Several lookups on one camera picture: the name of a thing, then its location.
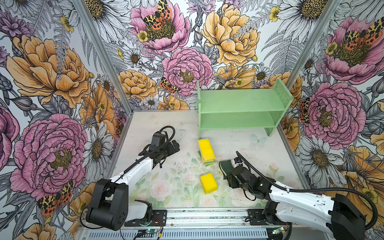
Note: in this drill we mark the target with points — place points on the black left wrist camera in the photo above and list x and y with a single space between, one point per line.
158 139

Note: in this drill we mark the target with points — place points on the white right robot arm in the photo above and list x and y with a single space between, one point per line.
336 216

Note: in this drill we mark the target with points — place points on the yellow sponge lying alone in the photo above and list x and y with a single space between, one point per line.
209 183

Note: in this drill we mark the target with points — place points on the yellow sponge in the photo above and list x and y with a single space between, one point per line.
206 151

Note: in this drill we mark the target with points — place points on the aluminium rail frame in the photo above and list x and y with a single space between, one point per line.
205 224

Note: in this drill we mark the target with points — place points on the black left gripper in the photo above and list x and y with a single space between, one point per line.
171 149

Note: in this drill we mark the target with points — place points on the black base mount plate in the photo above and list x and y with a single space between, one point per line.
157 218
263 217

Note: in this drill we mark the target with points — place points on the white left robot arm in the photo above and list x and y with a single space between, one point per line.
110 206

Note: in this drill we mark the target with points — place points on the green-yellow sponge in stack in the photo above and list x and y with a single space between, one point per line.
206 164

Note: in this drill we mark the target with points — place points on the green metal shelf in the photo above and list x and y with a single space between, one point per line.
243 108

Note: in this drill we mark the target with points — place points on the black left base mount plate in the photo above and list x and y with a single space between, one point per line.
157 218

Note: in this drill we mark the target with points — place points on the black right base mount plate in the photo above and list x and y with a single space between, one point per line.
263 217

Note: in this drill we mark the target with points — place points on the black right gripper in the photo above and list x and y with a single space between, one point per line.
232 181

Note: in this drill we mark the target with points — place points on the dark green scouring sponge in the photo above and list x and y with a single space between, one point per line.
227 167

